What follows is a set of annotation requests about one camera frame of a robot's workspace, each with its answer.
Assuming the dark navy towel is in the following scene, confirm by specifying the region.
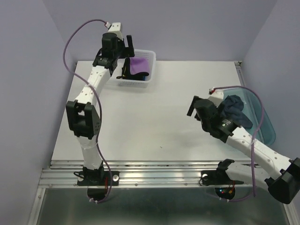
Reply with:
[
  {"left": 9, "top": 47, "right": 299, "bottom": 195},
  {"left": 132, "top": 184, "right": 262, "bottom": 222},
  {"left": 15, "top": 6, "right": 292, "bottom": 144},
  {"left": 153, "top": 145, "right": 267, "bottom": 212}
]
[{"left": 221, "top": 95, "right": 253, "bottom": 129}]

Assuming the purple towel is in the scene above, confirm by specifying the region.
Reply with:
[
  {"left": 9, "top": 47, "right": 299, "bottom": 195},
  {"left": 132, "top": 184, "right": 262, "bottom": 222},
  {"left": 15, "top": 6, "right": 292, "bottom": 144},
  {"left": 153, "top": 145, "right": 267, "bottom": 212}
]
[{"left": 129, "top": 57, "right": 150, "bottom": 76}]

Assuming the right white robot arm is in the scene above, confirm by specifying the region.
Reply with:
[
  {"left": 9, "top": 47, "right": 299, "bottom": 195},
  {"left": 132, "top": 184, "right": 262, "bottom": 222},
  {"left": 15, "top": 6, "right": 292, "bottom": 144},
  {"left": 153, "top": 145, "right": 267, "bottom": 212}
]
[{"left": 187, "top": 96, "right": 300, "bottom": 204}]

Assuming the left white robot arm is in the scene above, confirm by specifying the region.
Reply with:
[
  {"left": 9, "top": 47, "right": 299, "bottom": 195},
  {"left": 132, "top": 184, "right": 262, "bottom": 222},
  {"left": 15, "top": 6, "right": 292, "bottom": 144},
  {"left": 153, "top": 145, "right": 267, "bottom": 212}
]
[{"left": 66, "top": 32, "right": 135, "bottom": 186}]

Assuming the white perforated plastic basket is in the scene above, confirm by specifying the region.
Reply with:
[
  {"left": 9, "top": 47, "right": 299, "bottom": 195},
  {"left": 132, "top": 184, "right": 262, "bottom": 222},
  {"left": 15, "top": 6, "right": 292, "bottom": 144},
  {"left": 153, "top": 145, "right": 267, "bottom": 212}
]
[{"left": 107, "top": 49, "right": 156, "bottom": 88}]

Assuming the translucent blue plastic bin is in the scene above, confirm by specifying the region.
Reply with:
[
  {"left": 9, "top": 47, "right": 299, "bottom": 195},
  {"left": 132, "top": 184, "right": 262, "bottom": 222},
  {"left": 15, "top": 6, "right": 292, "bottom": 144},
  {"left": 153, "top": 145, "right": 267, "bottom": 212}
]
[{"left": 224, "top": 88, "right": 276, "bottom": 146}]

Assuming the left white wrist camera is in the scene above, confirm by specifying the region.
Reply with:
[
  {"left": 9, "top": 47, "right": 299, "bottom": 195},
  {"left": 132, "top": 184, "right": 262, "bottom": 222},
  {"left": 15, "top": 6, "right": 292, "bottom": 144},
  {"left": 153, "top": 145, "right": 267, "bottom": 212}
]
[{"left": 105, "top": 22, "right": 124, "bottom": 40}]

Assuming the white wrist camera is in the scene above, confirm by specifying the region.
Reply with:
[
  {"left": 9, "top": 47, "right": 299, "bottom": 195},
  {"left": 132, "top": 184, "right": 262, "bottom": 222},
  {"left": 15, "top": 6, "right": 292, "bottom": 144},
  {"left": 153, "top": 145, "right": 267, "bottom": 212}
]
[
  {"left": 105, "top": 22, "right": 124, "bottom": 40},
  {"left": 208, "top": 88, "right": 224, "bottom": 107}
]

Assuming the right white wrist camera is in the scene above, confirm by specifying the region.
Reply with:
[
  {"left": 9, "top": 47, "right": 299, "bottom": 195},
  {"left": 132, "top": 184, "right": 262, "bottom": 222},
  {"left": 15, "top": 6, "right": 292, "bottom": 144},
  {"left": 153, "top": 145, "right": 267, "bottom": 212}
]
[{"left": 208, "top": 88, "right": 224, "bottom": 107}]

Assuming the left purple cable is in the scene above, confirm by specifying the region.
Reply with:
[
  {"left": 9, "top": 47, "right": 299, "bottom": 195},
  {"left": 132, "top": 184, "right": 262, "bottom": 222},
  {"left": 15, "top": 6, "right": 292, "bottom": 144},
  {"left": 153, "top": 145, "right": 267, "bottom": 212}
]
[{"left": 63, "top": 19, "right": 113, "bottom": 204}]

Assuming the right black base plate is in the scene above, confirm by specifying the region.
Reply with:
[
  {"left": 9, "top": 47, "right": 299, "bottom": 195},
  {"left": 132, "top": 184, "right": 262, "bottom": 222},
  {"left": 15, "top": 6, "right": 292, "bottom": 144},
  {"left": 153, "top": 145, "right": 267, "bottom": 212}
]
[{"left": 199, "top": 170, "right": 244, "bottom": 200}]

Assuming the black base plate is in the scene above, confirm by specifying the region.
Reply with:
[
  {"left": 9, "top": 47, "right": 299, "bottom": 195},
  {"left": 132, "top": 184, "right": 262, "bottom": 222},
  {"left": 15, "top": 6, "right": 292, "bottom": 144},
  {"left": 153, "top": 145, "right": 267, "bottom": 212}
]
[
  {"left": 199, "top": 170, "right": 244, "bottom": 200},
  {"left": 73, "top": 171, "right": 120, "bottom": 203}
]

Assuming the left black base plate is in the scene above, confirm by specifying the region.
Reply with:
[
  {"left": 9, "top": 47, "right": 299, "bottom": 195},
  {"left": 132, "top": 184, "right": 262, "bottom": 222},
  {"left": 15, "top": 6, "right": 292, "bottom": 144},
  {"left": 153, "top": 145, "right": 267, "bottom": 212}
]
[{"left": 73, "top": 171, "right": 120, "bottom": 203}]

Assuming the aluminium mounting rail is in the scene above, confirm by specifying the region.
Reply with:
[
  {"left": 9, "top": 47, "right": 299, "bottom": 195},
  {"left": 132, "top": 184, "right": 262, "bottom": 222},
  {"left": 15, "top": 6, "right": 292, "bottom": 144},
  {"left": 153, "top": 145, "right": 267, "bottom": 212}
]
[{"left": 38, "top": 160, "right": 289, "bottom": 188}]

